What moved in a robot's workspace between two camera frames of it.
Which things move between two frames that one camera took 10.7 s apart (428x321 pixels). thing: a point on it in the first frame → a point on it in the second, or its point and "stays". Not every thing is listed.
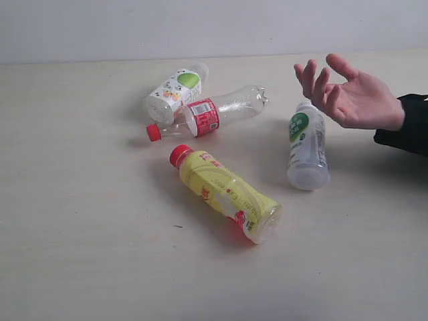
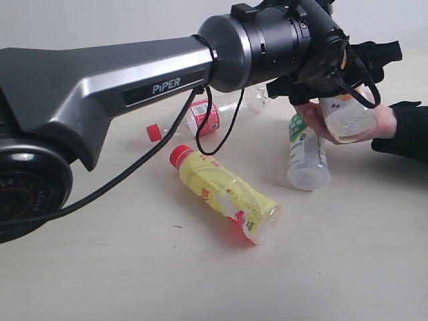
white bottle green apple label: (178, 91) → (348, 118)
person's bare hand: (362, 101) → (313, 117)
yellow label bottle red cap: (257, 216) stays
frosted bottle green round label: (308, 168) stays
